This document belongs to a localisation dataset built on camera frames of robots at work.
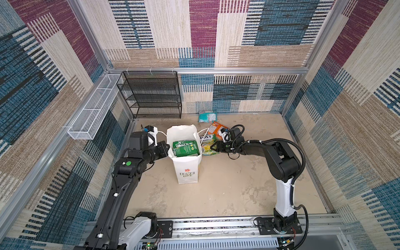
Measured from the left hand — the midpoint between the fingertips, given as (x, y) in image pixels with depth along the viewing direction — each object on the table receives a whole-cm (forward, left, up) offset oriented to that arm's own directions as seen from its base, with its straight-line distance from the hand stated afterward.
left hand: (170, 145), depth 74 cm
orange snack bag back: (+28, -23, -22) cm, 42 cm away
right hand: (+13, -24, -24) cm, 36 cm away
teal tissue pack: (+39, -19, -21) cm, 48 cm away
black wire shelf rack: (+49, +19, -8) cm, 53 cm away
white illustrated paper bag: (-8, -8, -6) cm, 13 cm away
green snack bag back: (+4, -6, -9) cm, 11 cm away
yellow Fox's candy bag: (+18, -18, -22) cm, 33 cm away
